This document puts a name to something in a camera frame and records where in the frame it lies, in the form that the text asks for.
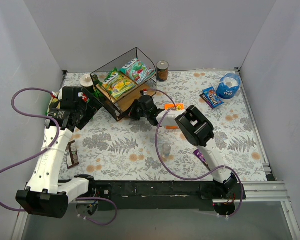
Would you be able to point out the blue M&M's candy bag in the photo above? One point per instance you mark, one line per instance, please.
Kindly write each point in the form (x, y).
(210, 96)

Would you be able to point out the green cassava chips bag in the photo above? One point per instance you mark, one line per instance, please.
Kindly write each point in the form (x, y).
(53, 102)

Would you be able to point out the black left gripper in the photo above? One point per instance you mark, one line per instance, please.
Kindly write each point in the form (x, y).
(89, 110)

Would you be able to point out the purple M&M's candy bag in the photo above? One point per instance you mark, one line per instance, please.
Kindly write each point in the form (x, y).
(200, 156)

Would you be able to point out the teal Fox's candy bag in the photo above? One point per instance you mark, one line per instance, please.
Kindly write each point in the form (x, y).
(137, 71)

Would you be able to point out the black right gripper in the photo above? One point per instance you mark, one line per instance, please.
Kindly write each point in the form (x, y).
(134, 111)

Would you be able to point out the green glass bottle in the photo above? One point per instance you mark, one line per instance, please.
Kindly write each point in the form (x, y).
(97, 93)

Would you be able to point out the blue M&M's character bag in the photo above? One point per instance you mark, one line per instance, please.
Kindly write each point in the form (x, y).
(228, 87)

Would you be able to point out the brown purple chocolate bar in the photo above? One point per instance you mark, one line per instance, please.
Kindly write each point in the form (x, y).
(71, 153)

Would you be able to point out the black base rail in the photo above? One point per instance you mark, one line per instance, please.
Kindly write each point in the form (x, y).
(160, 195)

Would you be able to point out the food tin can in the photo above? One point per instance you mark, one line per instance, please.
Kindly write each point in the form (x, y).
(162, 70)

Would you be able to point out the dark cup with white lid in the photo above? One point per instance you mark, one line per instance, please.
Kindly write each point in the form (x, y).
(87, 83)

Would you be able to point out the green Fox's candy bag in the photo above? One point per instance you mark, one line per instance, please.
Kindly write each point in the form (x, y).
(116, 83)

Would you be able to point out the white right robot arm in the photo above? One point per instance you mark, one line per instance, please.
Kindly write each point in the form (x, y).
(198, 131)

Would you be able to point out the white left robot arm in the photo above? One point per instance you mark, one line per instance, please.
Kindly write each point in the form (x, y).
(42, 196)

